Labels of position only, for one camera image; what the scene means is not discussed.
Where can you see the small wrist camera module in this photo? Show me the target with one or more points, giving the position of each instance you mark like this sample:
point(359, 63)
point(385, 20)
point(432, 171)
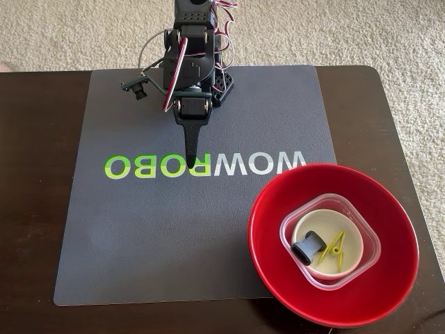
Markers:
point(137, 88)

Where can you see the white ceramic bowl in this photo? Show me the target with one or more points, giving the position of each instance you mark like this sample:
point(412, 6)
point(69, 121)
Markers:
point(327, 222)

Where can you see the dark grey spool-shaped part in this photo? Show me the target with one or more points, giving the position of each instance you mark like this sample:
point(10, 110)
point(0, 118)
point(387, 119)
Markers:
point(307, 247)

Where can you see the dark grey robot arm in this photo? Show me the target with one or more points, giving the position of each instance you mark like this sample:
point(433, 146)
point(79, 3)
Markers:
point(194, 17)

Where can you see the grey mat with WOWROBO print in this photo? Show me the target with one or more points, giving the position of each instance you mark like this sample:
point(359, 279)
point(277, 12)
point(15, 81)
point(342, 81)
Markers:
point(167, 226)

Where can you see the red bowl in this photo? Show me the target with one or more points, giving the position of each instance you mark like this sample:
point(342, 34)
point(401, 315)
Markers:
point(382, 278)

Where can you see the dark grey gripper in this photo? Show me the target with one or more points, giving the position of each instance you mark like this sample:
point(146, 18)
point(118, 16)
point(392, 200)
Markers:
point(191, 108)

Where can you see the black lattice robot base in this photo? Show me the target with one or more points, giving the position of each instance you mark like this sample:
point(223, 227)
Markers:
point(222, 87)

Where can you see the clear plastic container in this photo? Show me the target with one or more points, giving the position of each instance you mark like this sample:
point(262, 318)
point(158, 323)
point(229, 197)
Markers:
point(368, 226)

